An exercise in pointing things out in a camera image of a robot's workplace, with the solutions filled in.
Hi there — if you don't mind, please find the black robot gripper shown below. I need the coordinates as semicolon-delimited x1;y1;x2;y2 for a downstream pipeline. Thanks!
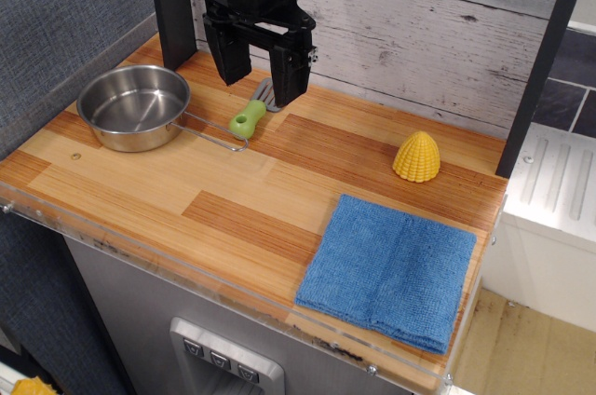
203;0;318;108

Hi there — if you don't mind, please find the white toy sink drainboard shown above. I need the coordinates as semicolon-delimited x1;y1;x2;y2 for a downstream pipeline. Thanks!
482;124;595;330

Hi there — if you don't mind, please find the dark right vertical post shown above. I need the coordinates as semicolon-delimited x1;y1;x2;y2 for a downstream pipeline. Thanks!
495;0;577;178

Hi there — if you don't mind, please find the stainless steel pot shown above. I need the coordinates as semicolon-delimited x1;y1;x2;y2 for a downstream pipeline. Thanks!
76;64;249;153

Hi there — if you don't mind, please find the yellow object bottom left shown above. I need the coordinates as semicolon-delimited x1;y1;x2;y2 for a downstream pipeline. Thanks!
10;377;57;395

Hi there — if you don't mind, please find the green handled grey spatula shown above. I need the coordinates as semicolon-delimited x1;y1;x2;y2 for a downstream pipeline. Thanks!
228;78;281;140

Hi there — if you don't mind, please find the dark vertical post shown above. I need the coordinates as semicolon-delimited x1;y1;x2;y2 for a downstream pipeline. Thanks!
495;0;577;178
154;0;196;70

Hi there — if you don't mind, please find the blue cloth napkin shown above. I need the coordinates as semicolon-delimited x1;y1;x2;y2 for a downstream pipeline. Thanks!
295;195;477;355

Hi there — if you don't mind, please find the grey cabinet with dispenser panel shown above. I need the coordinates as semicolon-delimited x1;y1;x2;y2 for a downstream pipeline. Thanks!
66;238;442;394

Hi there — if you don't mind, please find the yellow toy corn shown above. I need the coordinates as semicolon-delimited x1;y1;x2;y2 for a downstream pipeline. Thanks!
392;131;440;184

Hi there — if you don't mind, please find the dark left vertical post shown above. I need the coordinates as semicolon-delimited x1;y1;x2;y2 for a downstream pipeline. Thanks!
154;0;196;70

